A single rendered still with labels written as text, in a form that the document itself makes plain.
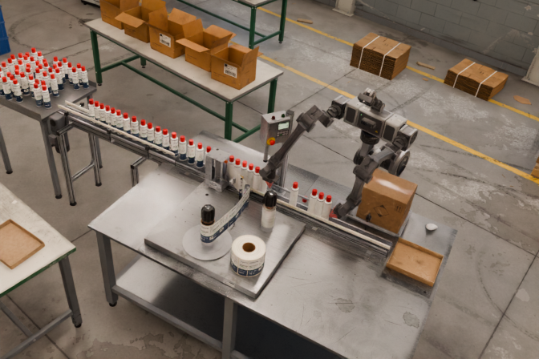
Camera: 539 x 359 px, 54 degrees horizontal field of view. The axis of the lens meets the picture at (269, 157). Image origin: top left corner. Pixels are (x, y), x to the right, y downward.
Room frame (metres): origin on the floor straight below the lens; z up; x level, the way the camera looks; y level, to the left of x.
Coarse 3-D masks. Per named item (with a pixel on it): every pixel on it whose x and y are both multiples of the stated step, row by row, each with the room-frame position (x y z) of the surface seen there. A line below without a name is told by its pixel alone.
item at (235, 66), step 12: (228, 48) 4.71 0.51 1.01; (240, 48) 4.71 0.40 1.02; (216, 60) 4.47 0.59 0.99; (228, 60) 4.73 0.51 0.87; (240, 60) 4.65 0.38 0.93; (252, 60) 4.49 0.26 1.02; (216, 72) 4.47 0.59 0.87; (228, 72) 4.40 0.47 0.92; (240, 72) 4.33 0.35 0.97; (252, 72) 4.51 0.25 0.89; (228, 84) 4.40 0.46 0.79; (240, 84) 4.34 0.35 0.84
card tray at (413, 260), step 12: (396, 252) 2.40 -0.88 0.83; (408, 252) 2.41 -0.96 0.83; (420, 252) 2.42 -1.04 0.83; (432, 252) 2.41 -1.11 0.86; (396, 264) 2.30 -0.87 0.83; (408, 264) 2.31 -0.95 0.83; (420, 264) 2.32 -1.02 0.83; (432, 264) 2.33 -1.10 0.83; (420, 276) 2.19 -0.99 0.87; (432, 276) 2.23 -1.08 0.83
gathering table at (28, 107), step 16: (0, 96) 3.65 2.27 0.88; (64, 96) 3.75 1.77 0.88; (80, 96) 3.78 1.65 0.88; (32, 112) 3.42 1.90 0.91; (48, 112) 3.49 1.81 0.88; (0, 128) 3.71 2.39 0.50; (48, 128) 4.16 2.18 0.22; (0, 144) 3.69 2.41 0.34; (48, 144) 3.43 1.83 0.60; (96, 144) 3.90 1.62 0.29; (48, 160) 3.44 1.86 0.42
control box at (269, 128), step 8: (280, 112) 2.92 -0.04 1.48; (264, 120) 2.83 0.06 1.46; (272, 120) 2.81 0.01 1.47; (280, 120) 2.83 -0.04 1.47; (288, 120) 2.85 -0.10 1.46; (264, 128) 2.82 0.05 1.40; (272, 128) 2.80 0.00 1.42; (288, 128) 2.86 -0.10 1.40; (264, 136) 2.81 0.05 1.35; (272, 136) 2.80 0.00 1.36; (280, 136) 2.83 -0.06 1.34; (288, 136) 2.86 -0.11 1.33; (264, 144) 2.80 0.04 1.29
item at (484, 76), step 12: (468, 60) 6.76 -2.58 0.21; (456, 72) 6.37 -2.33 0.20; (468, 72) 6.41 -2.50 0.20; (480, 72) 6.45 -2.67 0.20; (492, 72) 6.48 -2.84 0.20; (456, 84) 6.32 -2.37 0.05; (468, 84) 6.22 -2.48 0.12; (480, 84) 6.13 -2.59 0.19; (492, 84) 6.14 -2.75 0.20; (504, 84) 6.40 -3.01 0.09; (480, 96) 6.10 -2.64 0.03; (492, 96) 6.17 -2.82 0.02
